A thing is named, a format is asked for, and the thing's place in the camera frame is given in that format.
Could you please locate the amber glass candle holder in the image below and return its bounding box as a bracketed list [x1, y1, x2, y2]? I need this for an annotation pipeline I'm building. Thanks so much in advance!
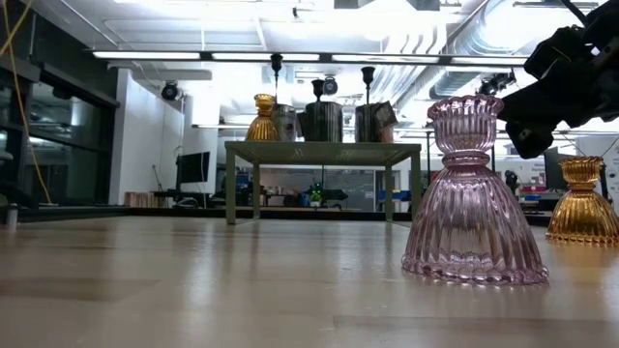
[545, 155, 619, 246]
[245, 93, 282, 143]

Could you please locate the tin candle with cream tag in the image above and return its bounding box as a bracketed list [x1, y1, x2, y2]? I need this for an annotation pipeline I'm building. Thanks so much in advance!
[271, 102, 299, 143]

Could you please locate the yellow hanging cable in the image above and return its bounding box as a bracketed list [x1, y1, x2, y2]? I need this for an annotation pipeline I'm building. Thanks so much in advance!
[0, 0, 54, 206]

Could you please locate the tin candle with orange label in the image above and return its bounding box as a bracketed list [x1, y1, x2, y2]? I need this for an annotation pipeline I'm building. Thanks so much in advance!
[355, 100, 398, 144]

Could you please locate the pink glass candle holder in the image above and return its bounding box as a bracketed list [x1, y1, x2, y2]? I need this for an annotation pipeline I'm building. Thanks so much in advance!
[400, 94, 551, 286]

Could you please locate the tall black candlestick holder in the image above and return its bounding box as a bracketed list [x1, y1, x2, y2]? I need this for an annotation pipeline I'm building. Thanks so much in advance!
[269, 52, 284, 105]
[361, 66, 376, 105]

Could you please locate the black ceiling-mounted device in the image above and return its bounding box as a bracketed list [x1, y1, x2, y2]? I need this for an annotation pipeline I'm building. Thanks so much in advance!
[478, 71, 517, 97]

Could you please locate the plain silver tin candle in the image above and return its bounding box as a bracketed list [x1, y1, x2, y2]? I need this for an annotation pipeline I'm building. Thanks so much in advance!
[297, 100, 345, 143]

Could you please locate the black monitor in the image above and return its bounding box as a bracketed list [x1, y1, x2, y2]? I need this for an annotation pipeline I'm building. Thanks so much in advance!
[175, 151, 212, 186]
[544, 147, 566, 190]

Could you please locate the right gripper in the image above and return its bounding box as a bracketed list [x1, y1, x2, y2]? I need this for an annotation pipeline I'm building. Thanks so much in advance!
[497, 0, 619, 160]

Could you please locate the green perforated metal shelf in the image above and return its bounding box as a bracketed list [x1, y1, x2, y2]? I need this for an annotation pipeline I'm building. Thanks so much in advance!
[224, 140, 423, 226]

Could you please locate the silver ventilation duct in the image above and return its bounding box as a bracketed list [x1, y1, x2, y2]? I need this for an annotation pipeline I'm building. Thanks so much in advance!
[371, 0, 538, 105]

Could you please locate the long ceiling light rail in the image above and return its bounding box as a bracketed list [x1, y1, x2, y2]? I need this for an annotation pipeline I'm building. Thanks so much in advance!
[91, 49, 531, 67]

